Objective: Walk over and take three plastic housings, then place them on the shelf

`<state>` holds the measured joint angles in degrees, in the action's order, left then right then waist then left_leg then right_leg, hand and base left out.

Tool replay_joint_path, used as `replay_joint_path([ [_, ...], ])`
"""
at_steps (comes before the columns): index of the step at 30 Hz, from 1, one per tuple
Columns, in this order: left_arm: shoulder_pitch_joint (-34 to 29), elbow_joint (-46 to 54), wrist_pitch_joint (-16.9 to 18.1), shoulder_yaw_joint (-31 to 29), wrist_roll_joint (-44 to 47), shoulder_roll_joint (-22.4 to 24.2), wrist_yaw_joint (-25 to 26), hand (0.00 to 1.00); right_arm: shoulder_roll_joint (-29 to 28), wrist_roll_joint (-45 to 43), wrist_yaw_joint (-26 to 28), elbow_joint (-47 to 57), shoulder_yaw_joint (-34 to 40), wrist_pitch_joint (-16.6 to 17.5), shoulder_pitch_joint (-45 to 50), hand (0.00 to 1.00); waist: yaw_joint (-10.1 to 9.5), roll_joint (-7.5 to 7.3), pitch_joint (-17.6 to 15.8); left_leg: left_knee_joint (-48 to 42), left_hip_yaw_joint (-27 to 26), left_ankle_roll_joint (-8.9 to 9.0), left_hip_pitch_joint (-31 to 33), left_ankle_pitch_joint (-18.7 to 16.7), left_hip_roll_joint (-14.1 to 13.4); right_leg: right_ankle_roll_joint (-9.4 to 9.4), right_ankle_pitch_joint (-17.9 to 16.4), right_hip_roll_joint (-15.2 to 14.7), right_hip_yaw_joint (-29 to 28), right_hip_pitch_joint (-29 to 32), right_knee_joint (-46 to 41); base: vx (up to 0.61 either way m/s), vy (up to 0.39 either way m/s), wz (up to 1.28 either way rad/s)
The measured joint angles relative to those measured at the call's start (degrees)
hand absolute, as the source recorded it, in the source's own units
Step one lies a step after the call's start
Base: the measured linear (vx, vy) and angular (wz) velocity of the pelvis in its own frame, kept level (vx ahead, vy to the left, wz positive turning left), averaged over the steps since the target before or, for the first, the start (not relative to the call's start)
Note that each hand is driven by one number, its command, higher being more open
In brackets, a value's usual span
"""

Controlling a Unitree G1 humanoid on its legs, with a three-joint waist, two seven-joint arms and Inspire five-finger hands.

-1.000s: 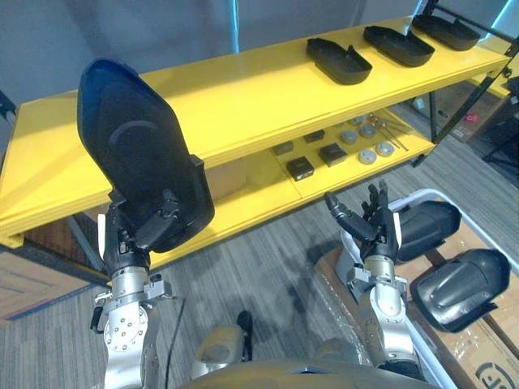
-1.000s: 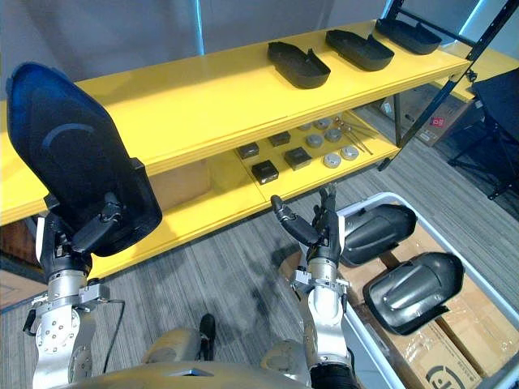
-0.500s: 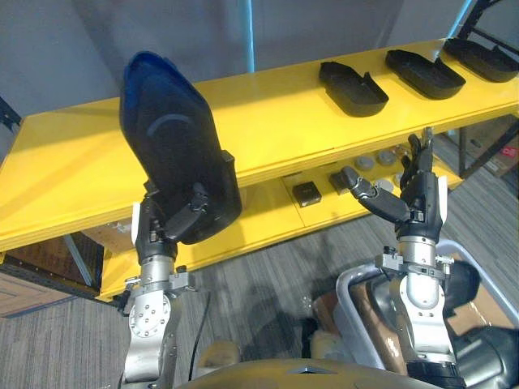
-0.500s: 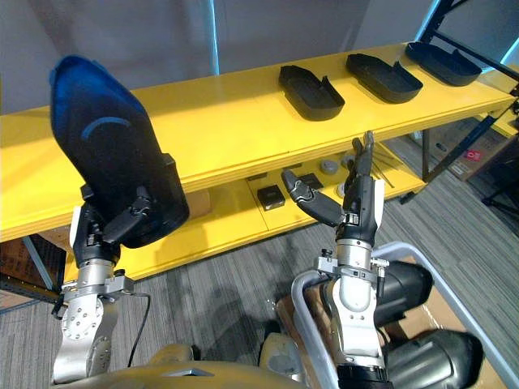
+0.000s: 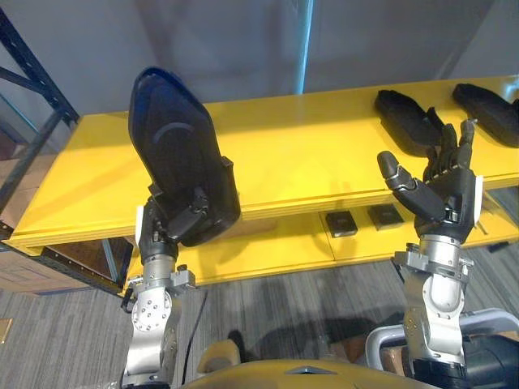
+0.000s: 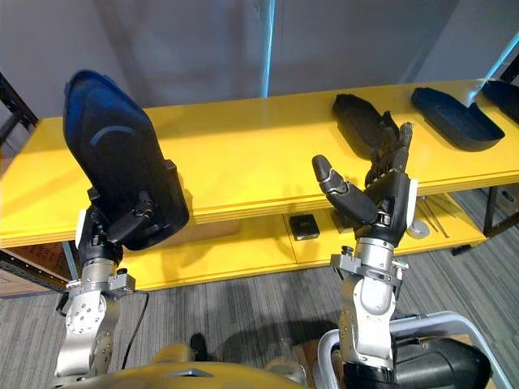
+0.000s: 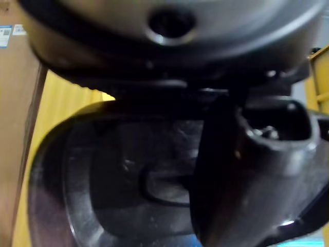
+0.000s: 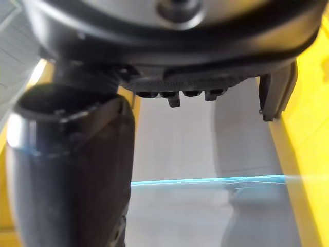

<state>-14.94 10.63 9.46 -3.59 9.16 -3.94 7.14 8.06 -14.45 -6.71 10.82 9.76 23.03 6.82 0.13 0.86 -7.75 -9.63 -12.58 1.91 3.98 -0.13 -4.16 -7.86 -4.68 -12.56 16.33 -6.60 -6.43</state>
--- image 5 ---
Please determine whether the brown cardboard box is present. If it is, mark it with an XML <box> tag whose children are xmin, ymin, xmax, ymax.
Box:
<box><xmin>0</xmin><ymin>121</ymin><xmax>58</xmax><ymax>230</ymax></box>
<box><xmin>0</xmin><ymin>242</ymin><xmax>95</xmax><ymax>296</ymax></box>

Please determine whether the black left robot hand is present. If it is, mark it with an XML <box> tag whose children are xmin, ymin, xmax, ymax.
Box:
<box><xmin>135</xmin><ymin>184</ymin><xmax>211</xmax><ymax>263</ymax></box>

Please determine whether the yellow rounded robot cover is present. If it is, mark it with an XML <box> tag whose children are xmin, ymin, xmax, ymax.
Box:
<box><xmin>195</xmin><ymin>339</ymin><xmax>242</xmax><ymax>374</ymax></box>

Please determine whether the black plastic housing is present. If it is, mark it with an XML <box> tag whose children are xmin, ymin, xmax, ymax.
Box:
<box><xmin>373</xmin><ymin>89</ymin><xmax>447</xmax><ymax>157</ymax></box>
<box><xmin>451</xmin><ymin>83</ymin><xmax>519</xmax><ymax>148</ymax></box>
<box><xmin>127</xmin><ymin>66</ymin><xmax>243</xmax><ymax>248</ymax></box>

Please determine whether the dark blue rack upright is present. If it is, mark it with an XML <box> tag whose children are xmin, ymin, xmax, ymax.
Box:
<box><xmin>0</xmin><ymin>6</ymin><xmax>81</xmax><ymax>241</ymax></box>

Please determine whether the dark perforated rack beam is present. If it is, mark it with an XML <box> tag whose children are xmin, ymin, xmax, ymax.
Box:
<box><xmin>39</xmin><ymin>237</ymin><xmax>135</xmax><ymax>298</ymax></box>

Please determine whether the small black square block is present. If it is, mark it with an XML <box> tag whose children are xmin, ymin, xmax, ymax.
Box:
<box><xmin>367</xmin><ymin>203</ymin><xmax>405</xmax><ymax>232</ymax></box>
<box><xmin>324</xmin><ymin>210</ymin><xmax>359</xmax><ymax>238</ymax></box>

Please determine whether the yellow robot torso cover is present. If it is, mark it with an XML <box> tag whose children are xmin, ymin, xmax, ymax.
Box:
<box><xmin>182</xmin><ymin>357</ymin><xmax>435</xmax><ymax>389</ymax></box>

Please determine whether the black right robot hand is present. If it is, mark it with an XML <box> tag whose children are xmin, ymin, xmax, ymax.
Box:
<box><xmin>376</xmin><ymin>119</ymin><xmax>484</xmax><ymax>246</ymax></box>

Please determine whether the light blue vertical strip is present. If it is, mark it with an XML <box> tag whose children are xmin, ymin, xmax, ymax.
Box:
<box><xmin>297</xmin><ymin>0</ymin><xmax>316</xmax><ymax>95</ymax></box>

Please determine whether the yellow shelf board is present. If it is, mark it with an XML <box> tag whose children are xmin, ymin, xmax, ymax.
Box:
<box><xmin>124</xmin><ymin>201</ymin><xmax>519</xmax><ymax>289</ymax></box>
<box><xmin>2</xmin><ymin>75</ymin><xmax>519</xmax><ymax>257</ymax></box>

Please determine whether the black cable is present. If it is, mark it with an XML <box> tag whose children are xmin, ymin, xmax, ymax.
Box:
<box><xmin>181</xmin><ymin>290</ymin><xmax>209</xmax><ymax>384</ymax></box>

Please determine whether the yellow lower shelf board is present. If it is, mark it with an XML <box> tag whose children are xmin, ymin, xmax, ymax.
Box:
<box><xmin>124</xmin><ymin>201</ymin><xmax>519</xmax><ymax>289</ymax></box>

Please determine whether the black rounded machine part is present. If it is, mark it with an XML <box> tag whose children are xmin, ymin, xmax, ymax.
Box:
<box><xmin>461</xmin><ymin>335</ymin><xmax>519</xmax><ymax>389</ymax></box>

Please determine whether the grey metal tube frame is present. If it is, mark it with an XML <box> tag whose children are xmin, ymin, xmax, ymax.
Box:
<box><xmin>364</xmin><ymin>307</ymin><xmax>519</xmax><ymax>370</ymax></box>

